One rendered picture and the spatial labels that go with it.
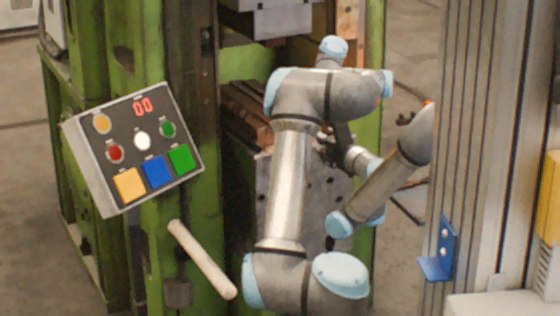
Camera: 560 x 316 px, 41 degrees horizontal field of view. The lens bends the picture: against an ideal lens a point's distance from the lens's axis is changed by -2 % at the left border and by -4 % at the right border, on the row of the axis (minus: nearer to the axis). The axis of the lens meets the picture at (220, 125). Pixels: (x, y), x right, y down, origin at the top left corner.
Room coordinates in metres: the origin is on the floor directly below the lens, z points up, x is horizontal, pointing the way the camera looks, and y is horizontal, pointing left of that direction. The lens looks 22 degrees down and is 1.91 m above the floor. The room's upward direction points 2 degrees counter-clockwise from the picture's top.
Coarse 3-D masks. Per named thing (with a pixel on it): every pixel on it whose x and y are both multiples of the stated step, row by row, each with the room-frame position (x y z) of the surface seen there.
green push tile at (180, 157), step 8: (184, 144) 1.97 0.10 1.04; (168, 152) 1.93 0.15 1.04; (176, 152) 1.94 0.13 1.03; (184, 152) 1.96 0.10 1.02; (176, 160) 1.93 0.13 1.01; (184, 160) 1.94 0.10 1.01; (192, 160) 1.96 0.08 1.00; (176, 168) 1.91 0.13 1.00; (184, 168) 1.93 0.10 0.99; (192, 168) 1.94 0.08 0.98
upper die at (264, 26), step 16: (224, 16) 2.42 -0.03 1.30; (240, 16) 2.30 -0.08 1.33; (256, 16) 2.22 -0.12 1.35; (272, 16) 2.24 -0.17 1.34; (288, 16) 2.26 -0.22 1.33; (304, 16) 2.28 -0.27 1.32; (240, 32) 2.30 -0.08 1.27; (256, 32) 2.22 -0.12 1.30; (272, 32) 2.24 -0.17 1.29; (288, 32) 2.26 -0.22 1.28; (304, 32) 2.28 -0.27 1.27
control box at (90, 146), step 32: (128, 96) 1.96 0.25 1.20; (160, 96) 2.03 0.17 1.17; (64, 128) 1.85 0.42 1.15; (96, 128) 1.83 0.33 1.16; (128, 128) 1.90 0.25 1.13; (160, 128) 1.96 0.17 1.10; (96, 160) 1.78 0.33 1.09; (128, 160) 1.84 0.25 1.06; (96, 192) 1.78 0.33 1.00; (160, 192) 1.84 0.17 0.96
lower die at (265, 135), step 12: (228, 84) 2.62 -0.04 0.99; (252, 84) 2.60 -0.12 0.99; (240, 96) 2.49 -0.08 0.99; (252, 96) 2.46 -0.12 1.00; (240, 108) 2.40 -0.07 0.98; (252, 108) 2.37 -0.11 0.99; (240, 120) 2.32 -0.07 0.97; (252, 120) 2.29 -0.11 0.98; (264, 120) 2.26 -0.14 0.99; (252, 132) 2.24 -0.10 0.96; (264, 132) 2.22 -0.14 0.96; (264, 144) 2.22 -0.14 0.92
